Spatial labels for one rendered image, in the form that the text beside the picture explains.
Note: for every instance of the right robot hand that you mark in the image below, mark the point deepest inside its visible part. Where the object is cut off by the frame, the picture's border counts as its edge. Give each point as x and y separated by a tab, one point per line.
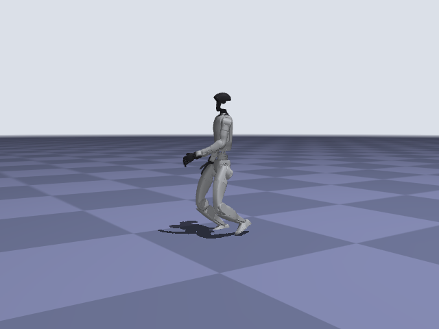
205	165

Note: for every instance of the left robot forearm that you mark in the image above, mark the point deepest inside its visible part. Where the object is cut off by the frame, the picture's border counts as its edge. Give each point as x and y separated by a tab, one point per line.
209	150

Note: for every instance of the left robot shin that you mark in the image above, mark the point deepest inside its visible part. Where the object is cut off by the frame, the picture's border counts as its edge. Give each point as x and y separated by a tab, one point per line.
229	214

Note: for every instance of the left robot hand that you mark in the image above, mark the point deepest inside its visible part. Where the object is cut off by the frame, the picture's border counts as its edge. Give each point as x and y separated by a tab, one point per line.
189	158

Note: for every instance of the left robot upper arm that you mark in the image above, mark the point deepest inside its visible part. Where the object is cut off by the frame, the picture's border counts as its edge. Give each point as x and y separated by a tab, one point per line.
225	126

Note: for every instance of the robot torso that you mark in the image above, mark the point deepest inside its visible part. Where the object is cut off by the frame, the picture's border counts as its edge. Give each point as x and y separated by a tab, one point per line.
222	158

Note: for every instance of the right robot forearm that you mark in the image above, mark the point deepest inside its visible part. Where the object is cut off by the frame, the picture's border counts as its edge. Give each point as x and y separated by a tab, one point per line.
213	156

